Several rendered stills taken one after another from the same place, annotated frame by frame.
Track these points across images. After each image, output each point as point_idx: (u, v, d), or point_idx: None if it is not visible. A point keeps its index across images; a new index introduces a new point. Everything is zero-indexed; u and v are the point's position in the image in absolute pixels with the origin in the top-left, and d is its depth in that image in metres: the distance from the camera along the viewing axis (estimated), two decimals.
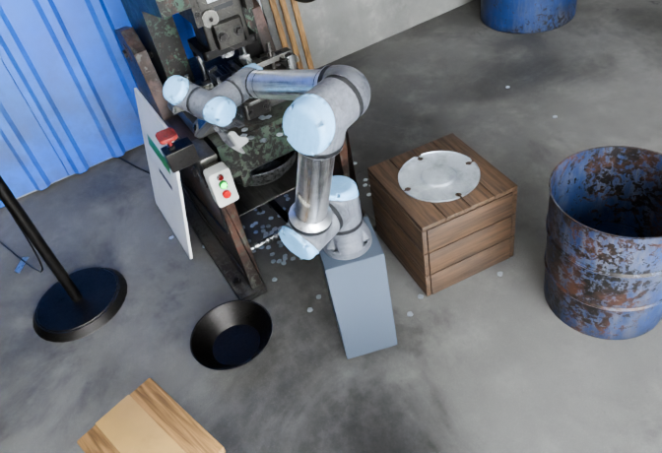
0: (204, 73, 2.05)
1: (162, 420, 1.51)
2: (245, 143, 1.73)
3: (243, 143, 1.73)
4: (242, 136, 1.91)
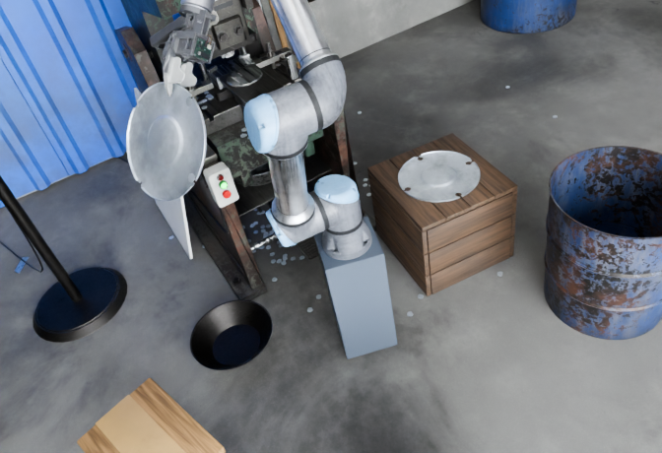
0: (204, 73, 2.05)
1: (162, 420, 1.51)
2: (178, 80, 1.34)
3: (176, 79, 1.34)
4: (242, 136, 1.91)
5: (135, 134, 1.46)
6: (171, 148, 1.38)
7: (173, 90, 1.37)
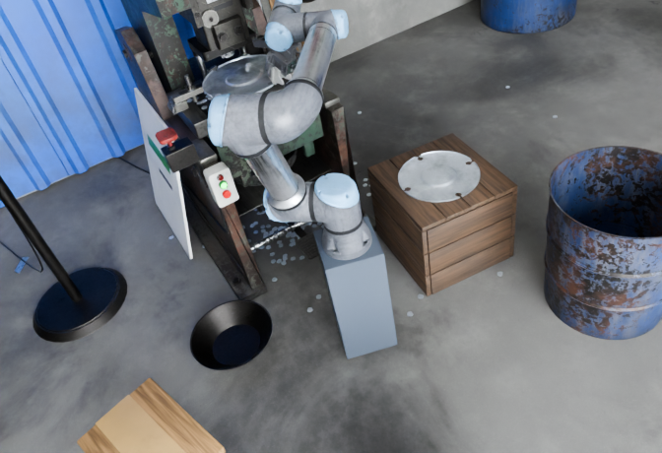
0: (204, 73, 2.05)
1: (162, 420, 1.51)
2: (280, 84, 1.82)
3: (278, 82, 1.82)
4: None
5: (250, 60, 2.03)
6: (238, 80, 1.92)
7: None
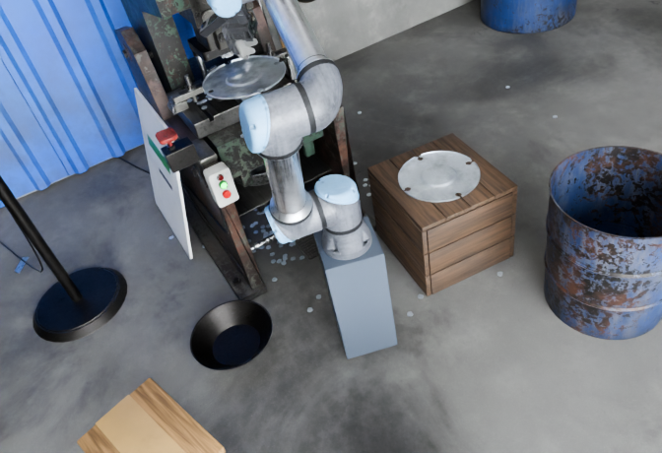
0: (204, 73, 2.05)
1: (162, 420, 1.51)
2: (251, 53, 1.67)
3: (249, 53, 1.67)
4: (242, 136, 1.91)
5: (217, 74, 1.99)
6: (250, 77, 1.92)
7: (266, 59, 2.02)
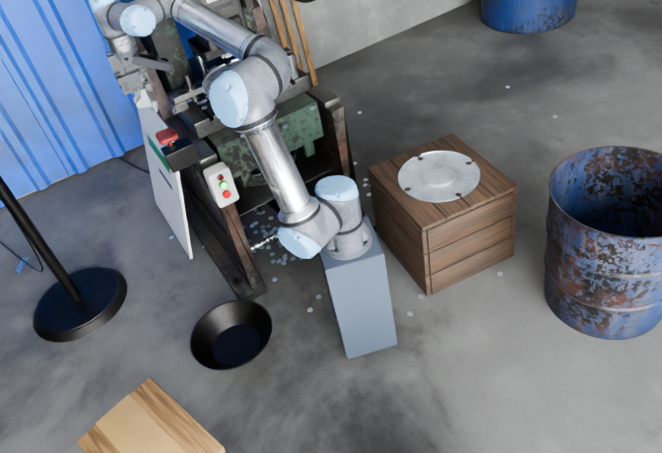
0: (204, 73, 2.05)
1: (162, 420, 1.51)
2: None
3: None
4: (242, 136, 1.91)
5: None
6: None
7: (216, 72, 2.01)
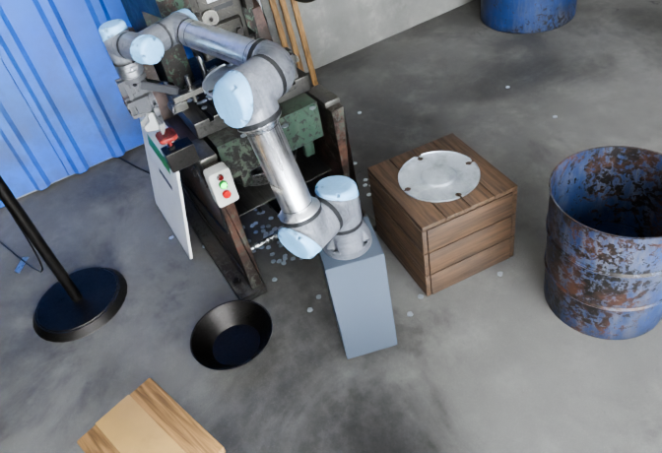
0: (204, 73, 2.05)
1: (162, 420, 1.51)
2: (146, 125, 1.76)
3: None
4: (242, 136, 1.91)
5: None
6: None
7: None
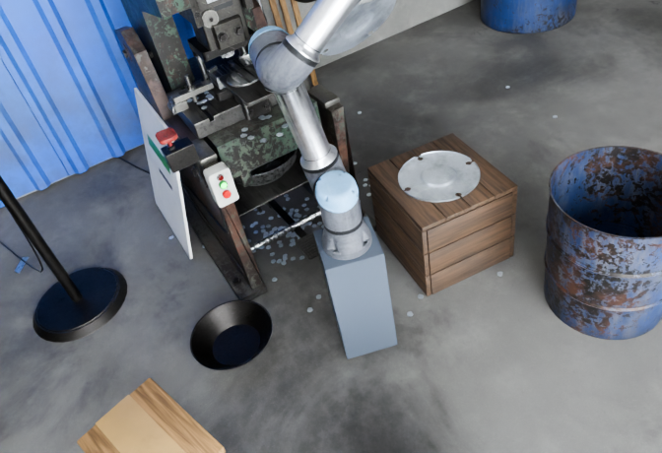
0: (204, 73, 2.05)
1: (162, 420, 1.51)
2: None
3: None
4: (242, 136, 1.91)
5: (361, 0, 1.64)
6: (357, 26, 1.78)
7: None
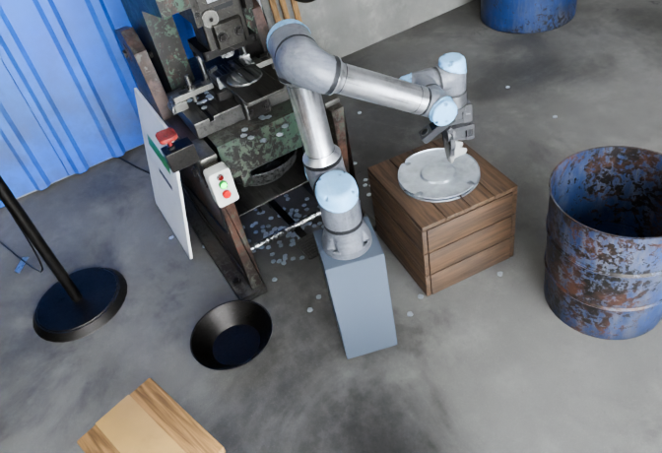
0: (204, 73, 2.05)
1: (162, 420, 1.51)
2: (462, 154, 1.79)
3: (461, 154, 1.79)
4: (242, 136, 1.91)
5: (439, 193, 1.97)
6: (440, 165, 2.07)
7: (402, 173, 2.08)
